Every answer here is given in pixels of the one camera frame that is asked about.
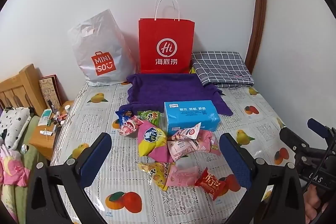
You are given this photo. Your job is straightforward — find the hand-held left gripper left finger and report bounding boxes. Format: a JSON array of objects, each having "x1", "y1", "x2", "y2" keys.
[{"x1": 26, "y1": 132, "x2": 113, "y2": 224}]

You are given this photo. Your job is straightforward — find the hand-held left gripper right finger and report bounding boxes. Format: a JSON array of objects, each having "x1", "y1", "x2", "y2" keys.
[{"x1": 219, "y1": 133, "x2": 306, "y2": 224}]

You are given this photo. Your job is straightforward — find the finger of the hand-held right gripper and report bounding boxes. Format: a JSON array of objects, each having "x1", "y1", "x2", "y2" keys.
[
  {"x1": 307, "y1": 118, "x2": 336, "y2": 140},
  {"x1": 279, "y1": 126, "x2": 315, "y2": 159}
]

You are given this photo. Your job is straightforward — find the pink patterned snack packet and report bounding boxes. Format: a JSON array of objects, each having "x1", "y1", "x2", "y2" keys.
[{"x1": 196, "y1": 130, "x2": 221, "y2": 156}]

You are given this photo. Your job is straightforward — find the white red lychee candy packet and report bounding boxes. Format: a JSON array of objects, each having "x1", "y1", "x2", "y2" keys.
[{"x1": 119, "y1": 115, "x2": 144, "y2": 136}]

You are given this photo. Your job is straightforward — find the blue cookie packet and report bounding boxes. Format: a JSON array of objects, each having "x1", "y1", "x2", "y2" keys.
[{"x1": 116, "y1": 106, "x2": 135, "y2": 126}]

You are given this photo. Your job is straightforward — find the plain pink snack packet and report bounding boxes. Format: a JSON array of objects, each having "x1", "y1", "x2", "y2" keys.
[{"x1": 167, "y1": 165, "x2": 201, "y2": 188}]

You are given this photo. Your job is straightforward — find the pink yellow snack packet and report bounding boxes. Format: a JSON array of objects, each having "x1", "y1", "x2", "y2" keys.
[{"x1": 137, "y1": 120, "x2": 174, "y2": 163}]

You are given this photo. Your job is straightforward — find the green triangular snack packet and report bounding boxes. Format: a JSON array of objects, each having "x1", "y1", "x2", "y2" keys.
[{"x1": 138, "y1": 110, "x2": 161, "y2": 126}]

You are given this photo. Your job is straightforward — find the person's right hand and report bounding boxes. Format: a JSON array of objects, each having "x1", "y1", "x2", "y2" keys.
[{"x1": 304, "y1": 184, "x2": 325, "y2": 224}]

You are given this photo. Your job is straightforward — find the small red snack packet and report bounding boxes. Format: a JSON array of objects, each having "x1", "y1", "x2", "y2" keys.
[{"x1": 195, "y1": 168, "x2": 228, "y2": 201}]

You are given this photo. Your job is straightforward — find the wooden nightstand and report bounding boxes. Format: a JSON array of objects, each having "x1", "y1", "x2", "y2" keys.
[{"x1": 29, "y1": 101, "x2": 75, "y2": 161}]

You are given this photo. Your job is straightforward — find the pale pink printed packet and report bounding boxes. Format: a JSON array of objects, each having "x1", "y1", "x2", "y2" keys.
[{"x1": 167, "y1": 139, "x2": 200, "y2": 161}]

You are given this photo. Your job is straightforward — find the yellow triangular snack packet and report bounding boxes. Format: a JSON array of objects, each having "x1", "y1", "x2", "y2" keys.
[{"x1": 139, "y1": 162, "x2": 175, "y2": 191}]

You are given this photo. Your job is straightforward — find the blue tissue pack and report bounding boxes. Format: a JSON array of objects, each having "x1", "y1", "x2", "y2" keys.
[{"x1": 164, "y1": 100, "x2": 220, "y2": 136}]

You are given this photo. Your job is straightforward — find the teal white box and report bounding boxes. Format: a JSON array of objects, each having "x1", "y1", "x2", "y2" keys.
[{"x1": 39, "y1": 109, "x2": 53, "y2": 126}]

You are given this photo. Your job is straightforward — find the green bedsheet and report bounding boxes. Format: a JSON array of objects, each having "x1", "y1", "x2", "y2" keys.
[{"x1": 0, "y1": 114, "x2": 53, "y2": 224}]

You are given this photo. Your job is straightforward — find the brown patterned book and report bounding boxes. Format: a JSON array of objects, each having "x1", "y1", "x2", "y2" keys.
[{"x1": 39, "y1": 74, "x2": 62, "y2": 114}]

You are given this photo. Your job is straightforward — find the pink star cloth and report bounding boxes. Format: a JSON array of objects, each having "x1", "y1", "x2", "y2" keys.
[{"x1": 0, "y1": 145, "x2": 30, "y2": 188}]

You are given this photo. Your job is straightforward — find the white pillow black flowers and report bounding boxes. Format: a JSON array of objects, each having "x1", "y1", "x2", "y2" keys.
[{"x1": 0, "y1": 107, "x2": 34, "y2": 151}]

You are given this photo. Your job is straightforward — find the grey checked cloth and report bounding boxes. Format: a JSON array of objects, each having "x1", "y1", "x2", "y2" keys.
[{"x1": 190, "y1": 51, "x2": 255, "y2": 89}]

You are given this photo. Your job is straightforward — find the purple towel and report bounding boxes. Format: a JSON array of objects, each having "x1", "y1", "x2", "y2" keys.
[{"x1": 126, "y1": 73, "x2": 234, "y2": 117}]

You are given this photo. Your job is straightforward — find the wooden headboard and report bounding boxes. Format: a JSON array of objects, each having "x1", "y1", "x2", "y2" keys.
[{"x1": 0, "y1": 64, "x2": 44, "y2": 117}]

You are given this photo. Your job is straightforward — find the white plastic shopping bag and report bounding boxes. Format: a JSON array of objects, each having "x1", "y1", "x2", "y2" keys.
[{"x1": 68, "y1": 9, "x2": 133, "y2": 87}]

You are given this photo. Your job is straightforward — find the red paper bag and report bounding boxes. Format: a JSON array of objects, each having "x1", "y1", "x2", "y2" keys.
[{"x1": 138, "y1": 0, "x2": 195, "y2": 74}]

